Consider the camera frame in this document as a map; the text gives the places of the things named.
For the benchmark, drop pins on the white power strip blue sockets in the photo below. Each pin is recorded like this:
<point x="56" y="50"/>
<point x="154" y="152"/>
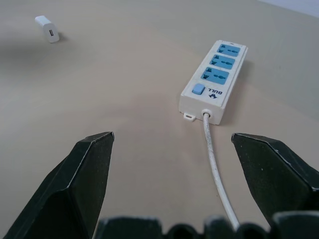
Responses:
<point x="214" y="82"/>

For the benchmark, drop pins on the white USB charger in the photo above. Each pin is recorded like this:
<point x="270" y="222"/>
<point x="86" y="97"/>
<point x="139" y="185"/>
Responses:
<point x="47" y="28"/>

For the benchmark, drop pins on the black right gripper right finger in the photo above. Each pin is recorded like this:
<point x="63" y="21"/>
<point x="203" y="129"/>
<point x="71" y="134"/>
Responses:
<point x="271" y="174"/>

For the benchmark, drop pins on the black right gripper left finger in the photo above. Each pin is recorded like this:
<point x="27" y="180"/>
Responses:
<point x="67" y="189"/>

